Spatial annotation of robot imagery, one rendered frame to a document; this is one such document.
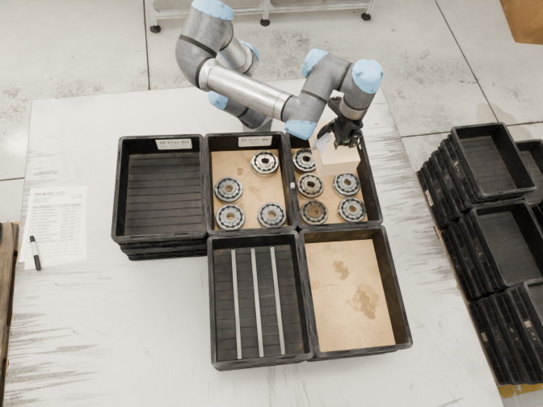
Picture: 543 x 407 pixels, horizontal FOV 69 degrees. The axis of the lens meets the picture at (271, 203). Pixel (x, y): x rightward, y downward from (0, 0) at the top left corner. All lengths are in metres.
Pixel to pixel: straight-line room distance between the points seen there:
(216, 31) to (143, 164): 0.60
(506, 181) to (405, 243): 0.83
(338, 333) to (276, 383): 0.27
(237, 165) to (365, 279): 0.63
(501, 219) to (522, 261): 0.23
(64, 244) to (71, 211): 0.13
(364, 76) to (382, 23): 2.61
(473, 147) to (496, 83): 1.26
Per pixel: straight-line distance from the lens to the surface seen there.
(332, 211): 1.47
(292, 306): 1.33
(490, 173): 2.30
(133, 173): 1.54
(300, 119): 1.00
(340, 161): 1.23
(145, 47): 3.18
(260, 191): 1.46
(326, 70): 1.02
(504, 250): 2.27
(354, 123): 1.12
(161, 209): 1.45
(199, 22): 1.20
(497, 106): 3.38
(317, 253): 1.40
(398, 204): 1.72
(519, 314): 2.06
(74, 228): 1.65
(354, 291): 1.39
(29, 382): 1.57
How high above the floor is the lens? 2.13
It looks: 64 degrees down
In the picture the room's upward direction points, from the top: 11 degrees clockwise
